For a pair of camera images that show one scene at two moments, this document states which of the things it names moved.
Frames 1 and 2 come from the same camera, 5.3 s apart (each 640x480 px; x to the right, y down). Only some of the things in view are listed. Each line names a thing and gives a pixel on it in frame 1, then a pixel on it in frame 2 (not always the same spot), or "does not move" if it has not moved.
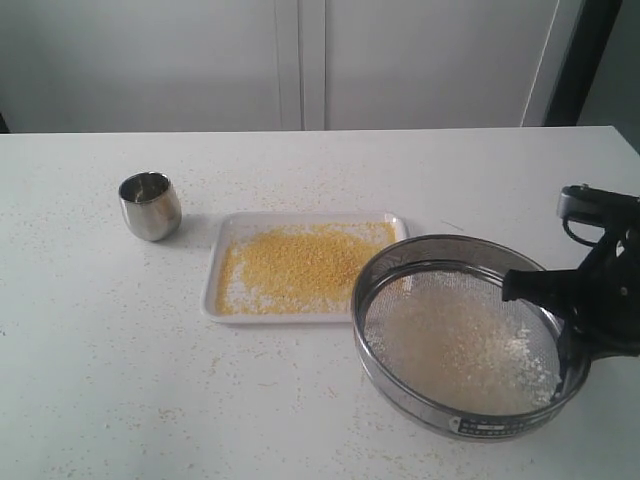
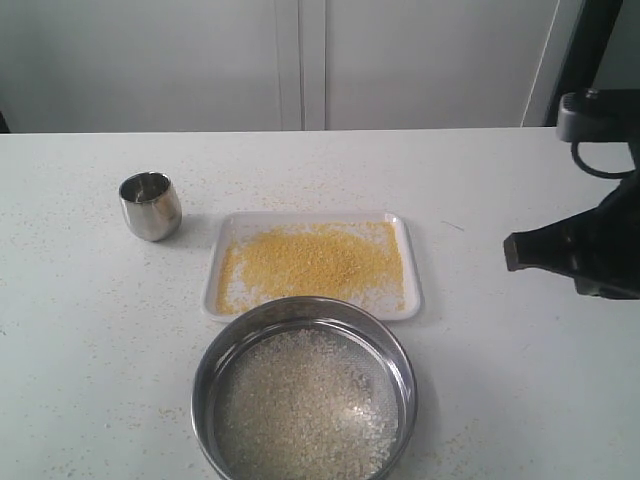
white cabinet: [132, 66] does not move
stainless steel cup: [151, 205] does not move
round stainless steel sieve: [444, 354] to [303, 388]
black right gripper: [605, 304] to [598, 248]
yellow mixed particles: [299, 269] does not move
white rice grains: [450, 338] to [305, 404]
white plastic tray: [290, 267] does not move
